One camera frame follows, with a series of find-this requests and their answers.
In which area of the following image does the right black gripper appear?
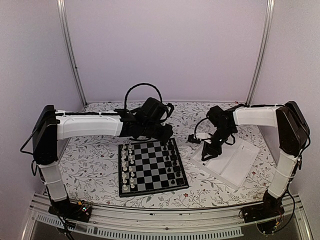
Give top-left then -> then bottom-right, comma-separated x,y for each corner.
201,126 -> 236,161

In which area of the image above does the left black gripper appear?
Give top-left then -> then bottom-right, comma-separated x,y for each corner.
141,122 -> 174,143

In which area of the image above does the black and grey chessboard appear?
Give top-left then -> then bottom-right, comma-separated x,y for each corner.
118,138 -> 189,198

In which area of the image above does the white plastic piece tray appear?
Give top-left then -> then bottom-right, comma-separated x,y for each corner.
190,137 -> 260,191

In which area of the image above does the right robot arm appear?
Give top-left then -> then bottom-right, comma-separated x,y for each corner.
194,100 -> 311,218

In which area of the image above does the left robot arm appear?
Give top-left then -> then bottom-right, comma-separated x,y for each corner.
27,97 -> 175,217

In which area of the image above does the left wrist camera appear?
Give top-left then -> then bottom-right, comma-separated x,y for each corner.
166,103 -> 175,118

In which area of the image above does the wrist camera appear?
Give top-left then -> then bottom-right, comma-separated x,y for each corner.
187,132 -> 212,144
166,103 -> 175,118

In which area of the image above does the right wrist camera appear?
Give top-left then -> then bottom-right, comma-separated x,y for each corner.
187,132 -> 212,144

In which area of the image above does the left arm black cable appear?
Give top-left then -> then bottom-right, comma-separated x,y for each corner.
124,83 -> 165,111

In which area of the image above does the right aluminium frame post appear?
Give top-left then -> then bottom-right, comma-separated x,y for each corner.
245,0 -> 275,105

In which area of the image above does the aluminium frame post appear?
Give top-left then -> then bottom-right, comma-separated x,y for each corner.
245,0 -> 275,105
56,0 -> 88,107

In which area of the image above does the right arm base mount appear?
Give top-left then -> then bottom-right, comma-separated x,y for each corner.
239,200 -> 285,235

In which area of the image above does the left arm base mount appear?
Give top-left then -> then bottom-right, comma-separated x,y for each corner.
48,198 -> 92,223

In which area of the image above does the left aluminium frame post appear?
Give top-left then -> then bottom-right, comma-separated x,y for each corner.
56,0 -> 88,107

